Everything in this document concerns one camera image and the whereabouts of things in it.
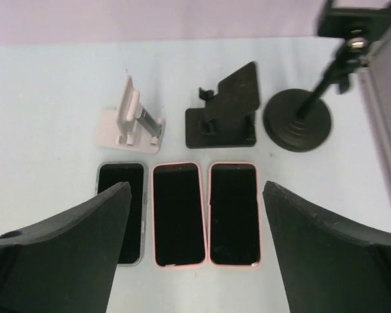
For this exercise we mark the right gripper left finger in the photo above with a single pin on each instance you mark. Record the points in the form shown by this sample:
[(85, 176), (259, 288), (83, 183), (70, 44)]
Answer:
[(67, 262)]

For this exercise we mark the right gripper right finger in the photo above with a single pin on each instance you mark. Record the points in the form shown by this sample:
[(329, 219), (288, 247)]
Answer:
[(328, 263)]

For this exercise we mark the black phone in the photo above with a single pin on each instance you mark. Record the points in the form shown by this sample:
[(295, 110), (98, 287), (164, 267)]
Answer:
[(133, 173)]

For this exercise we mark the pink case phone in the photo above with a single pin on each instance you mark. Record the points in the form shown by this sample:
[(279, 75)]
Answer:
[(234, 227)]

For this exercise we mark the black round-base phone stand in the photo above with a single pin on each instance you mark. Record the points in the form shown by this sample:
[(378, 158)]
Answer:
[(298, 120)]

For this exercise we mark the clear acrylic phone stand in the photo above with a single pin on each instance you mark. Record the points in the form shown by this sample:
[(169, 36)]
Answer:
[(130, 126)]

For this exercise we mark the black block phone stand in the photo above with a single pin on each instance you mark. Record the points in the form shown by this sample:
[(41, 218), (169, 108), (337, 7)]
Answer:
[(228, 118)]

